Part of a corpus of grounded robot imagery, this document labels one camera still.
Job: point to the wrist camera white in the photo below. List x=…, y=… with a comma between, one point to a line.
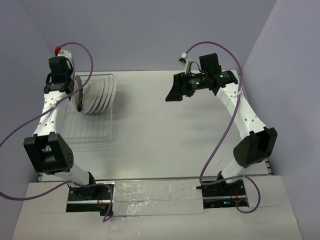
x=61, y=52
x=186, y=62

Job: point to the teal red ring plate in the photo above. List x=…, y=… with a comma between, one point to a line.
x=86, y=100
x=96, y=91

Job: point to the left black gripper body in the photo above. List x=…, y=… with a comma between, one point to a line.
x=69, y=75

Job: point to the teal rim plate steam logo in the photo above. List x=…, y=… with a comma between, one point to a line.
x=109, y=93

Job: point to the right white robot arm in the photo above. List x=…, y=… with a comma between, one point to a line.
x=257, y=140

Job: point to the wire dish rack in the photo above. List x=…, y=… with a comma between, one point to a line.
x=87, y=128

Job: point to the red character plate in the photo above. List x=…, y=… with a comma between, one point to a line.
x=78, y=96

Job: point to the hao shi plate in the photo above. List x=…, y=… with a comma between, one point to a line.
x=103, y=96
x=108, y=85

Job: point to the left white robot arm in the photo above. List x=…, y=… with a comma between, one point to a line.
x=46, y=148

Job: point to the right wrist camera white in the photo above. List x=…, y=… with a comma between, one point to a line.
x=186, y=62

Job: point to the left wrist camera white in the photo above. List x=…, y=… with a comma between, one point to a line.
x=61, y=52

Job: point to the orange sunburst plate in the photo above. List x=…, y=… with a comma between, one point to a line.
x=113, y=93

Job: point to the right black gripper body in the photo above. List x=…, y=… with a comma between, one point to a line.
x=194, y=82

